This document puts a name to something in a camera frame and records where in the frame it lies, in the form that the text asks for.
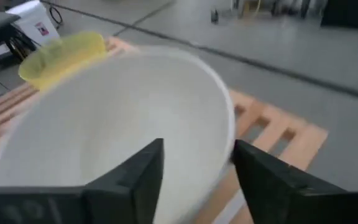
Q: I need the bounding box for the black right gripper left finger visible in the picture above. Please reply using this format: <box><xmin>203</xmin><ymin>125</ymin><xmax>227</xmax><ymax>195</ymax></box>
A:
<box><xmin>82</xmin><ymin>138</ymin><xmax>165</xmax><ymax>224</ymax></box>

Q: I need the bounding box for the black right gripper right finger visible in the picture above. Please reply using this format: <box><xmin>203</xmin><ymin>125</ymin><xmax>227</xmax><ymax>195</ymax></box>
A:
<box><xmin>230</xmin><ymin>139</ymin><xmax>352</xmax><ymax>224</ymax></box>

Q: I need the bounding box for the large white bowl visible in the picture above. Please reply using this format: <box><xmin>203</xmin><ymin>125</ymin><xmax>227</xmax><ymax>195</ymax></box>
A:
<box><xmin>0</xmin><ymin>45</ymin><xmax>237</xmax><ymax>224</ymax></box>

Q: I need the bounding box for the wooden slatted shelf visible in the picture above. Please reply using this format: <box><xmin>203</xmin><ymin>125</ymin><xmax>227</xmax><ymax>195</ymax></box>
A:
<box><xmin>0</xmin><ymin>36</ymin><xmax>329</xmax><ymax>224</ymax></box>

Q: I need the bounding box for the small yellow bowl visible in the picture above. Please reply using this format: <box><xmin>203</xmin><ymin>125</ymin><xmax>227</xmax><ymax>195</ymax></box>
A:
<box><xmin>17</xmin><ymin>30</ymin><xmax>108</xmax><ymax>91</ymax></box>

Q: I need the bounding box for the dark cabinet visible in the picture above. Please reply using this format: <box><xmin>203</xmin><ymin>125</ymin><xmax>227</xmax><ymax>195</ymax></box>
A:
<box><xmin>320</xmin><ymin>0</ymin><xmax>358</xmax><ymax>30</ymax></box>

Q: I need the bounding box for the white bin with sticker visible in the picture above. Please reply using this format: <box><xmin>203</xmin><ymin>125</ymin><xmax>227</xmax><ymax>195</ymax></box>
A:
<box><xmin>4</xmin><ymin>0</ymin><xmax>61</xmax><ymax>46</ymax></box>

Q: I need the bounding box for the black cable loop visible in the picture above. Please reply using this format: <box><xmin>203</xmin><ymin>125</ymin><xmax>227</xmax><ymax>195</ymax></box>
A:
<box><xmin>48</xmin><ymin>6</ymin><xmax>64</xmax><ymax>27</ymax></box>

